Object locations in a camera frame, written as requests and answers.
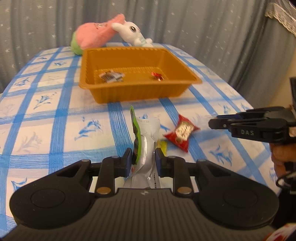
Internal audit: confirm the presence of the silver foil snack pouch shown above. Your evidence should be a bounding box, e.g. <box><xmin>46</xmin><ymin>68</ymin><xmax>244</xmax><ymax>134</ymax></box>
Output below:
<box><xmin>123</xmin><ymin>117</ymin><xmax>161</xmax><ymax>189</ymax></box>

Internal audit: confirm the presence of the large red snack packet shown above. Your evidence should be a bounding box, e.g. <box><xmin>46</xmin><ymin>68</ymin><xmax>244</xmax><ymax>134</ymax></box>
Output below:
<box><xmin>164</xmin><ymin>114</ymin><xmax>200</xmax><ymax>153</ymax></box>

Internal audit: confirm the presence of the clear black seaweed snack pack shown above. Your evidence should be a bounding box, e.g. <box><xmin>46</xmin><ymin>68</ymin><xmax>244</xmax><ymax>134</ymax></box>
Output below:
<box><xmin>99</xmin><ymin>70</ymin><xmax>125</xmax><ymax>83</ymax></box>

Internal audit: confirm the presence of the small red white candy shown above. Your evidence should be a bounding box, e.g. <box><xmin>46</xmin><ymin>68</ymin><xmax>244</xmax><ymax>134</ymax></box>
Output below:
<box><xmin>151</xmin><ymin>72</ymin><xmax>164</xmax><ymax>81</ymax></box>

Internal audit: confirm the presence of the person's right hand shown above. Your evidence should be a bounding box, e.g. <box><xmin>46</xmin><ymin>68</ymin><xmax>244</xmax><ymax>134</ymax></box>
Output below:
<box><xmin>269</xmin><ymin>143</ymin><xmax>296</xmax><ymax>177</ymax></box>

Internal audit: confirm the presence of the green yellow small wrapper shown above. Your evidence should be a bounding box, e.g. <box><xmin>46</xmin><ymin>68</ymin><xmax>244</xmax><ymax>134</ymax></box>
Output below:
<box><xmin>130</xmin><ymin>106</ymin><xmax>142</xmax><ymax>165</ymax></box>

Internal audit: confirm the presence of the blue checked tablecloth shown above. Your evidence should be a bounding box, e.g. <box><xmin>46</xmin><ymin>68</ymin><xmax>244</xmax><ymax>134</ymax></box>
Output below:
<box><xmin>1</xmin><ymin>45</ymin><xmax>280</xmax><ymax>235</ymax></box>

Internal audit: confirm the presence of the grey star curtain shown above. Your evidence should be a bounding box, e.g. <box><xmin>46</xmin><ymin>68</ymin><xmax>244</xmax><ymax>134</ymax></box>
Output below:
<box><xmin>1</xmin><ymin>1</ymin><xmax>295</xmax><ymax>107</ymax></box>

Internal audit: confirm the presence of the orange plastic tray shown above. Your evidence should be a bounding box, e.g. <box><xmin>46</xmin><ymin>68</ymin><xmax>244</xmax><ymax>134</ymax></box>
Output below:
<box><xmin>79</xmin><ymin>47</ymin><xmax>202</xmax><ymax>103</ymax></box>

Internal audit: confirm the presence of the lace trimmed cloth cover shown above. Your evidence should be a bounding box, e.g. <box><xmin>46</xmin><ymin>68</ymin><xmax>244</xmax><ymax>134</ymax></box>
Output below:
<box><xmin>264</xmin><ymin>0</ymin><xmax>296</xmax><ymax>37</ymax></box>

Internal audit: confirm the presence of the pink green plush toy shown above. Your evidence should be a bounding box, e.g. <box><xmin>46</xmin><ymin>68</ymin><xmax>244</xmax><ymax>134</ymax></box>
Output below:
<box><xmin>70</xmin><ymin>14</ymin><xmax>125</xmax><ymax>55</ymax></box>

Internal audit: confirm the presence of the white rabbit plush toy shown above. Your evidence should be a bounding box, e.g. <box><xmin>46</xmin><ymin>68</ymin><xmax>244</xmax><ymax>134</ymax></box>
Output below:
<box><xmin>111</xmin><ymin>21</ymin><xmax>153</xmax><ymax>47</ymax></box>

